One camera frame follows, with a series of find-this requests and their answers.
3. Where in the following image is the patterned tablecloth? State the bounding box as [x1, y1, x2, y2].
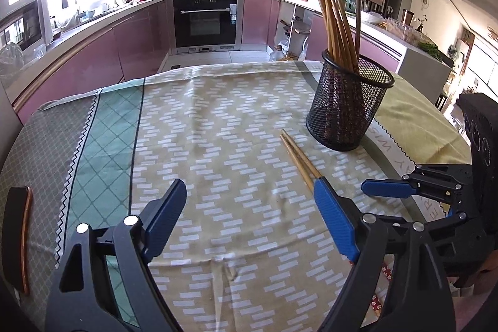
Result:
[1, 62, 443, 331]

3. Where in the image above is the white microwave oven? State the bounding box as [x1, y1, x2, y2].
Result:
[1, 0, 53, 62]

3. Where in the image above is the wooden chopstick on table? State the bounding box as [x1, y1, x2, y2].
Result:
[280, 137, 315, 192]
[280, 130, 322, 179]

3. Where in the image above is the yellow cloth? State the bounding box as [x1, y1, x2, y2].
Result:
[376, 74, 471, 164]

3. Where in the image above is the dark chopstick in holder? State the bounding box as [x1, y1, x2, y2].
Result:
[355, 0, 361, 59]

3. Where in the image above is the wooden chopstick in holder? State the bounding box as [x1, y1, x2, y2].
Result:
[318, 0, 359, 73]

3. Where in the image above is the black built-in oven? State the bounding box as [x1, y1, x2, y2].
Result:
[172, 0, 244, 54]

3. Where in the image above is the black mesh utensil holder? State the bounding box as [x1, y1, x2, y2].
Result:
[306, 50, 395, 152]

